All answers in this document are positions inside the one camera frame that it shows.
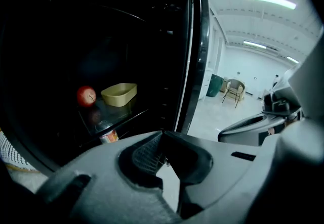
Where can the dark green bin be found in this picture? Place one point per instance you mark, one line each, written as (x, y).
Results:
(215, 86)

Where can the orange label can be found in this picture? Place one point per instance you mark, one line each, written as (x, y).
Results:
(110, 138)

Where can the wicker chair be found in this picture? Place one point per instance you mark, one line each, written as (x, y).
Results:
(234, 86)

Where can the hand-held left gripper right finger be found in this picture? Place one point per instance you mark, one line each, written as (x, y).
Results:
(227, 167)

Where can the glass shelf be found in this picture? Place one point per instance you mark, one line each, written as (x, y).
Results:
(121, 116)

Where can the black fridge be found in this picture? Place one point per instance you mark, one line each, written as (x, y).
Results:
(50, 41)

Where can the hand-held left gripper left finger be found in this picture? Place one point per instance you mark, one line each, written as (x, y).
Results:
(101, 192)

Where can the black white striped throw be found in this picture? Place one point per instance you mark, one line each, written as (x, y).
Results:
(10, 152)

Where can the yellow plastic container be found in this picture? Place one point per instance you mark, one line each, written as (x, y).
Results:
(119, 99)

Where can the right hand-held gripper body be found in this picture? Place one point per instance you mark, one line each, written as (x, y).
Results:
(243, 127)

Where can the red apple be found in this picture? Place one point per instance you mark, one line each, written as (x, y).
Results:
(84, 95)

